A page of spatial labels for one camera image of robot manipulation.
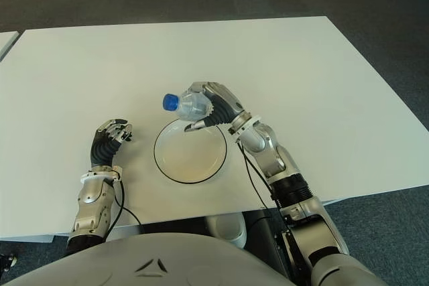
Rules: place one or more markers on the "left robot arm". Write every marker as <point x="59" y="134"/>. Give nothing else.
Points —
<point x="90" y="205"/>

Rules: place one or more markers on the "neighbouring white table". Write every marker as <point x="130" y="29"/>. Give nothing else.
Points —
<point x="6" y="39"/>

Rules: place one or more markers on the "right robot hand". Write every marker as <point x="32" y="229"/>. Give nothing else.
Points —
<point x="224" y="108"/>

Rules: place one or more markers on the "clear water bottle blue cap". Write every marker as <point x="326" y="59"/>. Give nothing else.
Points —
<point x="191" y="106"/>

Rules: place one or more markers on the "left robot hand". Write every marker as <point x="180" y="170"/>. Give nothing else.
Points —
<point x="102" y="150"/>

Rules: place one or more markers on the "white robot waist part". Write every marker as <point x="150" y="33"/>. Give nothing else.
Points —
<point x="228" y="229"/>

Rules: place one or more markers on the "grey robot torso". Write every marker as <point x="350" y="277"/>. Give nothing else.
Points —
<point x="151" y="259"/>

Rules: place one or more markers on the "white plate black rim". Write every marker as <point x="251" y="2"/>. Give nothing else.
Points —
<point x="187" y="158"/>

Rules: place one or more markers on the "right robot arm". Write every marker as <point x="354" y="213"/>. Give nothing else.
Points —
<point x="268" y="152"/>

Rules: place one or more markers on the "black wheeled floor device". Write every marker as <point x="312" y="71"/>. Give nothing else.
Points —
<point x="6" y="261"/>

